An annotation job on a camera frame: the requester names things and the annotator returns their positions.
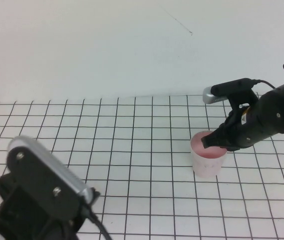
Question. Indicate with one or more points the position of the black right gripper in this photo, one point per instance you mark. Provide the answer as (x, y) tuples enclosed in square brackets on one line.
[(244, 125)]

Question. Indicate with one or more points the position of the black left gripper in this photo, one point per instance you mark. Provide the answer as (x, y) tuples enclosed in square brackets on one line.
[(32, 215)]

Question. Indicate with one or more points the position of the pale pink plastic cup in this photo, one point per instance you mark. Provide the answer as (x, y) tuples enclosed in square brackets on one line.
[(207, 165)]

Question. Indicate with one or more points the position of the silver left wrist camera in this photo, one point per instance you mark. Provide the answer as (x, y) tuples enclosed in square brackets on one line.
[(49, 170)]

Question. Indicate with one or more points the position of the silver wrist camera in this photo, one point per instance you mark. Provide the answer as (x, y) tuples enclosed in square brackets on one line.
[(227, 91), (49, 170)]

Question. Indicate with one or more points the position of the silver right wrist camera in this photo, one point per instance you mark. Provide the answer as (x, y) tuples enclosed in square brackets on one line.
[(227, 91)]

